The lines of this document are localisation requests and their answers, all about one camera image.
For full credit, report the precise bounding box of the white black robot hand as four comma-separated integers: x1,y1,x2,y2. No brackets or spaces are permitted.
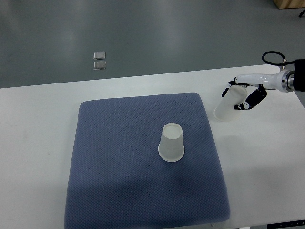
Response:
222,74,285,110

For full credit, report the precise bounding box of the white paper cup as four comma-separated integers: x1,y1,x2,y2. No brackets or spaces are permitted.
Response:
213,85,247,122
158,123,184,163

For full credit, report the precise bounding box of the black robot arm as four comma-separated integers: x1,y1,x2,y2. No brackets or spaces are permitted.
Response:
282,59,305,92

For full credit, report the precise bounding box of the wooden furniture corner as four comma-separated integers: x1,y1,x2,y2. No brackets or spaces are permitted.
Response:
273,0,305,9

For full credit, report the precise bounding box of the white paper cup on mat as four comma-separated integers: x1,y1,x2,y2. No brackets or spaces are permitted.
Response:
158,123,184,163

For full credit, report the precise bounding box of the black table control panel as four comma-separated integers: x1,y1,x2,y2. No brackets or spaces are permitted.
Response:
267,219,305,229

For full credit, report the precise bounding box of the upper silver floor plate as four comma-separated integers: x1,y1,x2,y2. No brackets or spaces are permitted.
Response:
93,51,106,60

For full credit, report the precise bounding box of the blue grey cushion mat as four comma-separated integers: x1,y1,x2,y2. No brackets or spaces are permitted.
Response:
64,93,230,229

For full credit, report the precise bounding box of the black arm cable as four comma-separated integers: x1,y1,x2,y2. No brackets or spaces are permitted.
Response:
262,51,296,71

